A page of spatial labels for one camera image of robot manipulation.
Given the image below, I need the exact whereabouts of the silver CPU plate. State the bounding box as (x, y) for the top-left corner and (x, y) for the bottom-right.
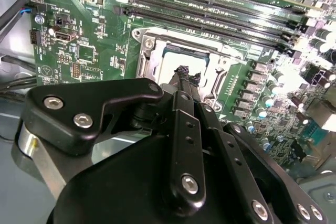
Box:
(160, 47), (212, 84)

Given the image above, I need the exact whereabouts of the metal socket cover frame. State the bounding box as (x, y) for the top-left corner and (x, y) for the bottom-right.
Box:
(141, 35), (244, 86)

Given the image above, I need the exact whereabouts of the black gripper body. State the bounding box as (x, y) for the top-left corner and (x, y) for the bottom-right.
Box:
(46, 134), (310, 224)

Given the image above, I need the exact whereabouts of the metal wire locking lever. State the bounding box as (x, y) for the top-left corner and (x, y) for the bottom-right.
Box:
(141, 30), (244, 59)

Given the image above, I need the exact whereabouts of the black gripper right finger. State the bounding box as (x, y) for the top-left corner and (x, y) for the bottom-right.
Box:
(191, 71), (328, 224)

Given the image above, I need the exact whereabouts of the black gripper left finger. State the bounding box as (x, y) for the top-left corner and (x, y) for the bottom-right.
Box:
(12, 65), (207, 217)

